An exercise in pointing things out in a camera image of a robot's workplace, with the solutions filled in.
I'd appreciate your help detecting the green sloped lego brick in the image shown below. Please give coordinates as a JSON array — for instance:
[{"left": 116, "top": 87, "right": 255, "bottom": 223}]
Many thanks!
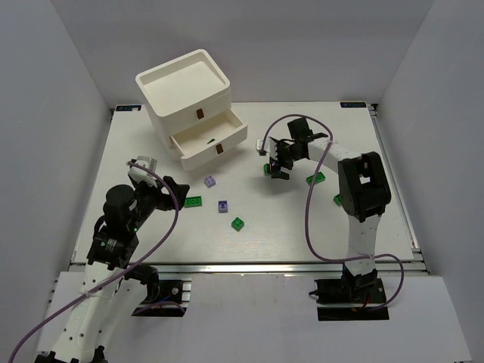
[{"left": 263, "top": 163, "right": 270, "bottom": 176}]

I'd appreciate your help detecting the green lego plate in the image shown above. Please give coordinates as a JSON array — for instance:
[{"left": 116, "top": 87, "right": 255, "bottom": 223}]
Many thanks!
[{"left": 185, "top": 196, "right": 203, "bottom": 208}]

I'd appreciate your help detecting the long green lego brick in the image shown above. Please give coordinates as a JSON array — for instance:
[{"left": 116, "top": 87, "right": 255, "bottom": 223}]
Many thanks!
[{"left": 306, "top": 172, "right": 326, "bottom": 185}]

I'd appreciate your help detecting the purple upside-down lego brick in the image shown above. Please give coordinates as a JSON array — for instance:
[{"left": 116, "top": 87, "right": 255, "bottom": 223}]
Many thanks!
[{"left": 218, "top": 200, "right": 228, "bottom": 213}]

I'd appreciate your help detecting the white drawer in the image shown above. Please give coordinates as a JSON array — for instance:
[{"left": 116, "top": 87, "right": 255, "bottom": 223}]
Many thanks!
[{"left": 169, "top": 109, "right": 248, "bottom": 171}]

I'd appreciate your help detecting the green square lego brick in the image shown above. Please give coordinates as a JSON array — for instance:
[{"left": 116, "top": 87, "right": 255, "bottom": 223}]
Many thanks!
[{"left": 231, "top": 217, "right": 245, "bottom": 231}]

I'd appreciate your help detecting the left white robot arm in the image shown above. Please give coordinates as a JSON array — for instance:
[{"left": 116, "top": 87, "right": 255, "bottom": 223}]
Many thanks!
[{"left": 36, "top": 173, "right": 190, "bottom": 362}]

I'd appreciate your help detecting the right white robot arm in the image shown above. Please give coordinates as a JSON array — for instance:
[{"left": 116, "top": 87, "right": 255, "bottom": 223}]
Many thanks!
[{"left": 256, "top": 114, "right": 391, "bottom": 280}]

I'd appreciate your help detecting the purple studded lego brick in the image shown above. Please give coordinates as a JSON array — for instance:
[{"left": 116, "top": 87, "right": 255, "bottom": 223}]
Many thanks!
[{"left": 203, "top": 175, "right": 216, "bottom": 188}]

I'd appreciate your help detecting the white drawer cabinet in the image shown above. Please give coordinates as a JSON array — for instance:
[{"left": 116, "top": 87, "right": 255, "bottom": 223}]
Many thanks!
[{"left": 135, "top": 49, "right": 231, "bottom": 148}]

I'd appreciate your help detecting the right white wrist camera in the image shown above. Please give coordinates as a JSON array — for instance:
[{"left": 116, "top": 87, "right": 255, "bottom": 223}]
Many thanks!
[{"left": 256, "top": 137, "right": 279, "bottom": 159}]

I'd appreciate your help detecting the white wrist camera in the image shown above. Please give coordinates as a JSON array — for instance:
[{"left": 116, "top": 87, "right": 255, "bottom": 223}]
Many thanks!
[
  {"left": 256, "top": 137, "right": 279, "bottom": 159},
  {"left": 128, "top": 156, "right": 157, "bottom": 187}
]

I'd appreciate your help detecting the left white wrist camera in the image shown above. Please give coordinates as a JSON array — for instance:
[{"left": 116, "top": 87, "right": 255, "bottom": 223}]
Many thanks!
[{"left": 128, "top": 156, "right": 157, "bottom": 187}]

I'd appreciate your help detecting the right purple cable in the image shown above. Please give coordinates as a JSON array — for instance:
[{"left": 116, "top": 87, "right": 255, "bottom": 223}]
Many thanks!
[{"left": 260, "top": 114, "right": 405, "bottom": 311}]

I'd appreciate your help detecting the purple cable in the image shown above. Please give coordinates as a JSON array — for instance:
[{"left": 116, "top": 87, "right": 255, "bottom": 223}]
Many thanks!
[
  {"left": 9, "top": 160, "right": 181, "bottom": 363},
  {"left": 260, "top": 114, "right": 405, "bottom": 311}
]

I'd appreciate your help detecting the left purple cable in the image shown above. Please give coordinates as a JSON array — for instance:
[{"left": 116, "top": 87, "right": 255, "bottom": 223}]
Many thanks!
[{"left": 9, "top": 160, "right": 181, "bottom": 363}]

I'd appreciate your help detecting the aluminium table front rail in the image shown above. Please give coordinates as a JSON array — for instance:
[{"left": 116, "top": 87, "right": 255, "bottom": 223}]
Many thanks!
[{"left": 68, "top": 260, "right": 427, "bottom": 274}]

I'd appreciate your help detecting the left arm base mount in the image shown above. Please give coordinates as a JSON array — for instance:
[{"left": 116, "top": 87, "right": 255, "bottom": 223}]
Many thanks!
[{"left": 124, "top": 265, "right": 191, "bottom": 318}]

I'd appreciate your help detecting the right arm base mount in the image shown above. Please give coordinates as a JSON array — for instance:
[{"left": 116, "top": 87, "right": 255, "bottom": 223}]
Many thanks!
[{"left": 309, "top": 268, "right": 389, "bottom": 321}]

